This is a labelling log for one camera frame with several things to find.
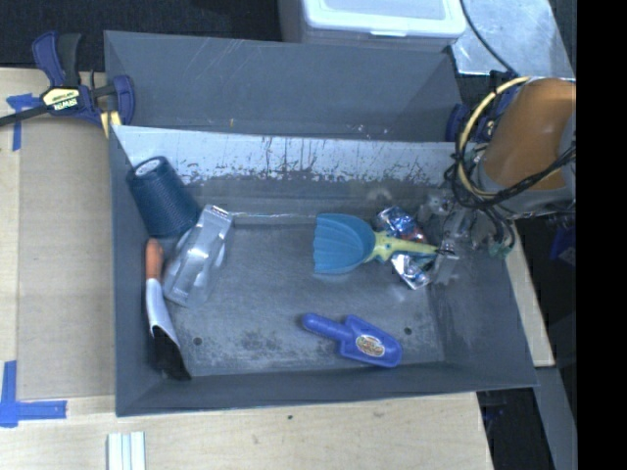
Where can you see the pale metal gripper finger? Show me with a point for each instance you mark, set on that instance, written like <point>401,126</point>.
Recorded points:
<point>430,223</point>
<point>445,267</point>

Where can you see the crumpled silver foil packet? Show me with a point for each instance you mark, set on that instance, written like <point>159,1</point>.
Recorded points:
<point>399,223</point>

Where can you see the blue toy trowel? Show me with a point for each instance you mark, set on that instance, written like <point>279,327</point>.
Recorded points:
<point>365,343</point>

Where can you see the grey metal bin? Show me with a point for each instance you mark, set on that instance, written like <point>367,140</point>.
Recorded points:
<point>294,311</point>

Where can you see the clear plastic package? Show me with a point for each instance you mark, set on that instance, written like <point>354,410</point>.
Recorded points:
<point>198,257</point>

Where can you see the dark blue ribbed cup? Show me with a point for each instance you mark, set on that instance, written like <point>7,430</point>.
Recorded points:
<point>164,199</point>

